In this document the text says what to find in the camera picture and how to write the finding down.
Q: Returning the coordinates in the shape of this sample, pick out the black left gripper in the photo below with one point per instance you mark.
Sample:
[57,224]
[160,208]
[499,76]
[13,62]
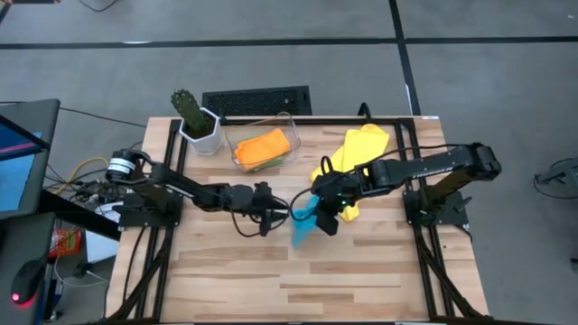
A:
[250,198]

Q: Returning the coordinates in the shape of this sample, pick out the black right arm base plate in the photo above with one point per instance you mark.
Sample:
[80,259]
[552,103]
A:
[451,214]

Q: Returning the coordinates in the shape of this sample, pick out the blue microfiber towel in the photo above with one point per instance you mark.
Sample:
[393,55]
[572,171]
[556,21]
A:
[302,228]

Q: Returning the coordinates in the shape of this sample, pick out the white hexagonal planter pot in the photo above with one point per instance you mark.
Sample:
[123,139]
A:
[205,143]

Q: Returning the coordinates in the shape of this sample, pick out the dark grey desk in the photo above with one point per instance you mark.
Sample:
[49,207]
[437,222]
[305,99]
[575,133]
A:
[27,239]

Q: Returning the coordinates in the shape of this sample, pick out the black computer mouse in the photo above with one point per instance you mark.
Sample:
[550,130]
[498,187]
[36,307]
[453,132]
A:
[27,280]

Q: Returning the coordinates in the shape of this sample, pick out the white box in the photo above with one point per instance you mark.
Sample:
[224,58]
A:
[99,246]

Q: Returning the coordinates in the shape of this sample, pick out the black floor stand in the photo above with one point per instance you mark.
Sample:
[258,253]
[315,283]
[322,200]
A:
[564,173]

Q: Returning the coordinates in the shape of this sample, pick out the orange snack bag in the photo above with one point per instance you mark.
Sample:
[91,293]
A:
[65,243]

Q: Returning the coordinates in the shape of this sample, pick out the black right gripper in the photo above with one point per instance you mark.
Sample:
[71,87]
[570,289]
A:
[336,189]

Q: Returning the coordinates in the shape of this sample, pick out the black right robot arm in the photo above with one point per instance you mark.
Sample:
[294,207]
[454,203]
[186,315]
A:
[429,164]

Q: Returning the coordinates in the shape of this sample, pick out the green cactus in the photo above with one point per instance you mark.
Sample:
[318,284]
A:
[189,108]

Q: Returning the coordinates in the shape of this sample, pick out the clear plastic bin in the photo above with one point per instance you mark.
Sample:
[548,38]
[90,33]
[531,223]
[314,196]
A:
[262,123]

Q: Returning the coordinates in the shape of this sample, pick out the green microfiber towel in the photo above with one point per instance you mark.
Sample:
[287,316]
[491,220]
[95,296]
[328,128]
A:
[266,164]

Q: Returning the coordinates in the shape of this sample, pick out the orange microfiber towel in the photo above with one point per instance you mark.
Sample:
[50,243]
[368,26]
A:
[262,146]

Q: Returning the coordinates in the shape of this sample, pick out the computer monitor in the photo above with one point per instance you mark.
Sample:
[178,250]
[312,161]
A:
[18,180]

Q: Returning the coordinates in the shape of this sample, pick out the black aluminium table frame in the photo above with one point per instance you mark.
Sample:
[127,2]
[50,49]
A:
[325,121]

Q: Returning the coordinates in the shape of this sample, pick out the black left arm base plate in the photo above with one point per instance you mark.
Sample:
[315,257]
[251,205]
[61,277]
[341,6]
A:
[131,219]

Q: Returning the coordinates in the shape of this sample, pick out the yellow microfiber towel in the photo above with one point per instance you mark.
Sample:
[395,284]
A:
[361,144]

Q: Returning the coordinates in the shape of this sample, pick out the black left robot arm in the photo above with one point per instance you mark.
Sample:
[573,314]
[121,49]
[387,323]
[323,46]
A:
[180,189]

